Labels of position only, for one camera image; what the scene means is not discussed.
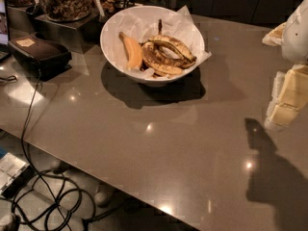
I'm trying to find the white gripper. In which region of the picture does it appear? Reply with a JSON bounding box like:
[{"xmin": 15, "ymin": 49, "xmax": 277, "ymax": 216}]
[{"xmin": 262, "ymin": 0, "xmax": 308, "ymax": 131}]

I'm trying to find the spotted brown top banana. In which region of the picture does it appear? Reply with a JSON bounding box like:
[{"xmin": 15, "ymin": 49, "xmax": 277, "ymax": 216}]
[{"xmin": 148, "ymin": 35, "xmax": 196, "ymax": 63}]

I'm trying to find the spotted brown banana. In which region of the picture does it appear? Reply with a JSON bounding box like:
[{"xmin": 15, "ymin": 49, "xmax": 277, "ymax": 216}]
[
  {"xmin": 141, "ymin": 42, "xmax": 195, "ymax": 76},
  {"xmin": 148, "ymin": 35, "xmax": 196, "ymax": 63}
]

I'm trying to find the white ceramic bowl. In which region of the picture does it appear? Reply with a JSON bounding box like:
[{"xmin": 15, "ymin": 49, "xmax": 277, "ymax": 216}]
[{"xmin": 100, "ymin": 6, "xmax": 210, "ymax": 87}]

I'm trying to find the spotted brown lower banana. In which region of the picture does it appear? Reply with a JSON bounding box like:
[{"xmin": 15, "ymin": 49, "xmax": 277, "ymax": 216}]
[{"xmin": 141, "ymin": 42, "xmax": 195, "ymax": 76}]

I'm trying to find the yellow banana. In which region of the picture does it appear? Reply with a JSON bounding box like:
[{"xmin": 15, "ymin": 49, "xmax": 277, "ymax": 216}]
[{"xmin": 118, "ymin": 32, "xmax": 142, "ymax": 69}]

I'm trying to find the white paper bowl liner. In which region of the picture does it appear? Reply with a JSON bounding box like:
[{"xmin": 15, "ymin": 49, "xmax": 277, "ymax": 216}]
[{"xmin": 100, "ymin": 6, "xmax": 211, "ymax": 86}]

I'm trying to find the steel stand block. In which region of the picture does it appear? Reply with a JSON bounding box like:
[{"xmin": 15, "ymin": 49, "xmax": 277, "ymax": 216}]
[{"xmin": 35, "ymin": 10, "xmax": 101, "ymax": 53}]

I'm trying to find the glass jar of nuts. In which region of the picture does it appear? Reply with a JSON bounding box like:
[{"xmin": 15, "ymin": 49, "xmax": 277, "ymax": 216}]
[{"xmin": 39, "ymin": 0, "xmax": 91, "ymax": 22}]

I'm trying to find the black box device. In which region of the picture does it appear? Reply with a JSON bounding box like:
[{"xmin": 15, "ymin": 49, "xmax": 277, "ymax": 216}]
[{"xmin": 9, "ymin": 32, "xmax": 72, "ymax": 81}]

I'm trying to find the white patterned floor box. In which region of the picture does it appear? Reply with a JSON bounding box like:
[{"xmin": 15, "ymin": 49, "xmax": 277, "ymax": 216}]
[{"xmin": 0, "ymin": 153, "xmax": 28, "ymax": 198}]

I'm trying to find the black power cable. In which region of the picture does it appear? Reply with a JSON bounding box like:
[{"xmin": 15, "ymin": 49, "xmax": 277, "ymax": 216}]
[{"xmin": 0, "ymin": 68, "xmax": 97, "ymax": 231}]

